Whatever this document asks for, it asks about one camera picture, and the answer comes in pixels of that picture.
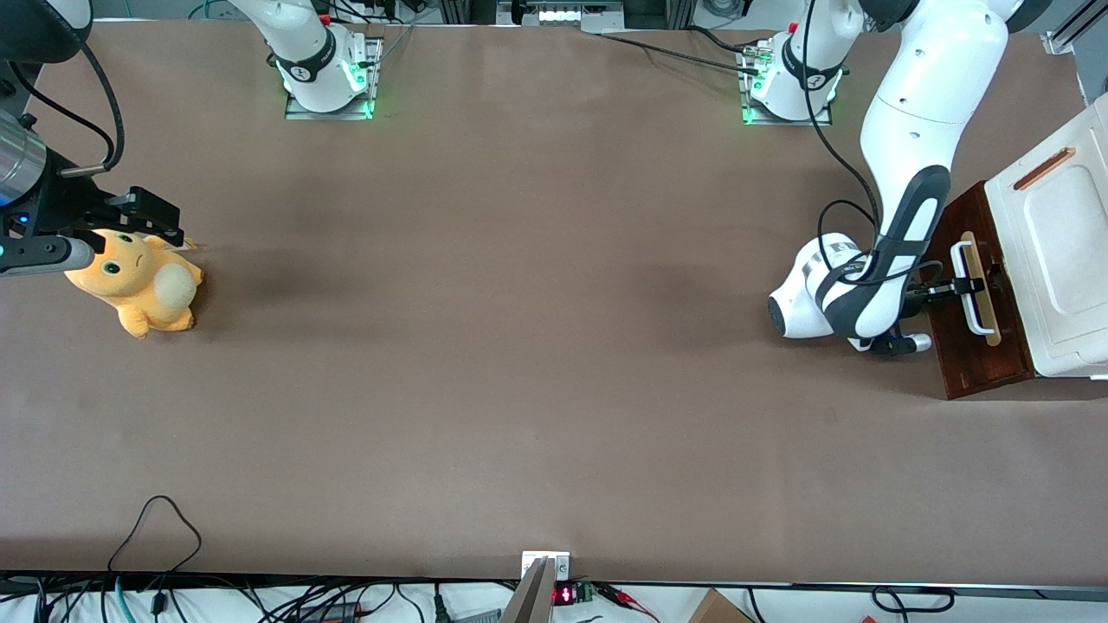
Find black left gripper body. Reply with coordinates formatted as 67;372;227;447
900;279;954;311

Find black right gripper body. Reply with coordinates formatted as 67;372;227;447
4;149;132;245

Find white drawer handle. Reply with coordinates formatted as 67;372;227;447
950;242;996;337

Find brown wooden drawer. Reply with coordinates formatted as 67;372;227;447
929;182;1038;399

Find orange plush toy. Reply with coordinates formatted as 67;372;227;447
64;228;205;340

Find white-topped brown wooden cabinet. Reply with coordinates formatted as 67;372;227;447
928;91;1108;401

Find orange strip on cabinet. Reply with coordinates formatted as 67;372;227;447
1013;145;1079;191

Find brown cardboard box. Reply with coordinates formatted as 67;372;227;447
688;588;756;623

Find red and black clip leads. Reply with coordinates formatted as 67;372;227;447
596;581;660;623

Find black power adapter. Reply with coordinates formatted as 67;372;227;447
299;601;365;623

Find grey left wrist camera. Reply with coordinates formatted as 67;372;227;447
868;333;934;358

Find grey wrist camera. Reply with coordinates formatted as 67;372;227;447
868;333;934;358
0;235;96;278

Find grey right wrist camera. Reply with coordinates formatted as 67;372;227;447
0;235;96;278

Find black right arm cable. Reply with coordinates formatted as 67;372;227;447
7;39;126;177

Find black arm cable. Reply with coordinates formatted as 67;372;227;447
7;39;126;177
801;0;946;288

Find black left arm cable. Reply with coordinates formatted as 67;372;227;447
801;0;946;288

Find aluminium profile rail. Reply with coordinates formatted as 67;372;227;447
1043;0;1108;55

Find thin black cable loop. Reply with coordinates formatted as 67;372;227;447
870;586;956;615

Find long black table cable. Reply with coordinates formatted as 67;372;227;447
597;30;763;77

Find black looped cable with plug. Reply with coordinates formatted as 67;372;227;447
106;495;203;617

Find aluminium frame with light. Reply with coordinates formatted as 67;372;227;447
498;0;625;34

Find white metal bracket plate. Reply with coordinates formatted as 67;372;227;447
521;551;572;582

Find grey angled mount bar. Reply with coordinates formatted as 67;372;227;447
500;558;556;623

